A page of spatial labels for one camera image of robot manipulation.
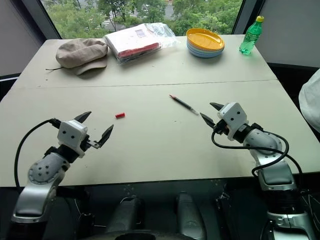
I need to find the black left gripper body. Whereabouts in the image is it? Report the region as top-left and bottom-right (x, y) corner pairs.
(81, 133), (102, 152)

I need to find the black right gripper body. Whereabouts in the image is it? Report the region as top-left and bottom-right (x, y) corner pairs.
(212, 119), (231, 136)

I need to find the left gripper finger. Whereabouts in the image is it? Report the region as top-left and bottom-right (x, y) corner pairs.
(74, 111), (93, 124)
(97, 124), (115, 149)

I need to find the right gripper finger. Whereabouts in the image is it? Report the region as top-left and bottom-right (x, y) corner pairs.
(209, 102), (225, 112)
(199, 112), (216, 129)

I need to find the black pen with red end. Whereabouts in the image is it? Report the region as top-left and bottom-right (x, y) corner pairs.
(168, 94), (200, 116)

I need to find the beige flat cap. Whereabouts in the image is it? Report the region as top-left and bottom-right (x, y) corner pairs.
(55, 37), (109, 76)

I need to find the light blue plastic plate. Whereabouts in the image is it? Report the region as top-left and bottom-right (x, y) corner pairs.
(186, 42), (226, 55)
(187, 47), (225, 59)

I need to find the yellow plastic plate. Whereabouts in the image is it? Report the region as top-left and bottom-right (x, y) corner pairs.
(186, 27), (226, 51)

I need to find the green plastic soda bottle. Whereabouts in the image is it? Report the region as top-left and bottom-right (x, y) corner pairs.
(238, 15), (265, 56)

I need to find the dark rounded robot leg shape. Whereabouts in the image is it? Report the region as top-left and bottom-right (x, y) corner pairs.
(104, 195), (146, 237)
(174, 190), (209, 240)

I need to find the clear bag of folded clothes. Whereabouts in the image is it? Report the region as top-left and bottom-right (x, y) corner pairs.
(102, 22), (181, 67)

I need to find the white cloth bundle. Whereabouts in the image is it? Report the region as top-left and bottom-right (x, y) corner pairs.
(298, 68), (320, 134)

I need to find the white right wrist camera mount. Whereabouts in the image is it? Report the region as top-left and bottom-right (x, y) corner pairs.
(216, 102), (250, 140)

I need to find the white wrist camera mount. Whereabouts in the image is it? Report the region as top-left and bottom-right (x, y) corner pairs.
(216, 102), (250, 140)
(57, 120), (89, 159)

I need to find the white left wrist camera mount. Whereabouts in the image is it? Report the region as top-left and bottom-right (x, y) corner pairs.
(57, 120), (89, 159)

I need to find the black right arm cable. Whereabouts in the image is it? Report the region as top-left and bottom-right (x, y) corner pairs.
(211, 129), (305, 177)

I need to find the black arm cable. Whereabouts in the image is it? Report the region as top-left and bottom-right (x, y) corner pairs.
(211, 129), (305, 177)
(13, 118), (62, 189)

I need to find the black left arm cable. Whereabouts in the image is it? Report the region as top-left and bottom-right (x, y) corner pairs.
(13, 118), (62, 189)

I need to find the dark window frame post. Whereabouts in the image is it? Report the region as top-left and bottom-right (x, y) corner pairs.
(230, 0), (266, 35)
(21, 0), (63, 40)

